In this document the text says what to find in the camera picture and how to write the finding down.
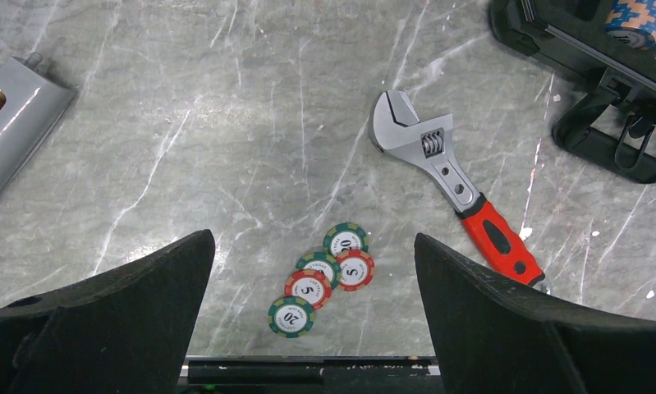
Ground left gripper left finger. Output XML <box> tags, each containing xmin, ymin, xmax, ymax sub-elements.
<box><xmin>0</xmin><ymin>230</ymin><xmax>215</xmax><ymax>393</ymax></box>

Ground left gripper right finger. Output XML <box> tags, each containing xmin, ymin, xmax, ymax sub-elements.
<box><xmin>414</xmin><ymin>233</ymin><xmax>656</xmax><ymax>393</ymax></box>

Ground black poker set case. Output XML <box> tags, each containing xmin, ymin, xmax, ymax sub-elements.
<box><xmin>489</xmin><ymin>0</ymin><xmax>656</xmax><ymax>184</ymax></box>

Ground red poker chip right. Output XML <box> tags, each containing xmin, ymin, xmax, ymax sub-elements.
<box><xmin>336</xmin><ymin>250</ymin><xmax>376</xmax><ymax>291</ymax></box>

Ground red poker chip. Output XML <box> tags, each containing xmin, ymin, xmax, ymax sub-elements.
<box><xmin>336</xmin><ymin>250</ymin><xmax>376</xmax><ymax>291</ymax></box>
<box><xmin>283</xmin><ymin>269</ymin><xmax>333</xmax><ymax>309</ymax></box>

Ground green poker chip bottom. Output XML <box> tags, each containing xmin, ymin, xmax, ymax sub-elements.
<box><xmin>268</xmin><ymin>296</ymin><xmax>315</xmax><ymax>339</ymax></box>

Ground green poker chip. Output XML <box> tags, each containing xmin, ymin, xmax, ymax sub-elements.
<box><xmin>268</xmin><ymin>296</ymin><xmax>315</xmax><ymax>339</ymax></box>
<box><xmin>322</xmin><ymin>222</ymin><xmax>370</xmax><ymax>256</ymax></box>
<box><xmin>295</xmin><ymin>252</ymin><xmax>342</xmax><ymax>290</ymax></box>

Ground green poker chip middle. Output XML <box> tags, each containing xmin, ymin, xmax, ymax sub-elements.
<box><xmin>295</xmin><ymin>252</ymin><xmax>342</xmax><ymax>290</ymax></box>

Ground green poker chip top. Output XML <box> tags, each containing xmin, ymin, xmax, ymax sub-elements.
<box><xmin>322</xmin><ymin>222</ymin><xmax>370</xmax><ymax>256</ymax></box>

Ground red poker chip left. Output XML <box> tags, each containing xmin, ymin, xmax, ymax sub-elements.
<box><xmin>283</xmin><ymin>269</ymin><xmax>333</xmax><ymax>309</ymax></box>

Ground blue orange chip stack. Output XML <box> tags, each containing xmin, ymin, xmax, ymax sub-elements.
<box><xmin>604</xmin><ymin>0</ymin><xmax>656</xmax><ymax>50</ymax></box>

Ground red handled adjustable wrench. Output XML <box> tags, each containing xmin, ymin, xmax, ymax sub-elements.
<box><xmin>369</xmin><ymin>89</ymin><xmax>551</xmax><ymax>295</ymax></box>

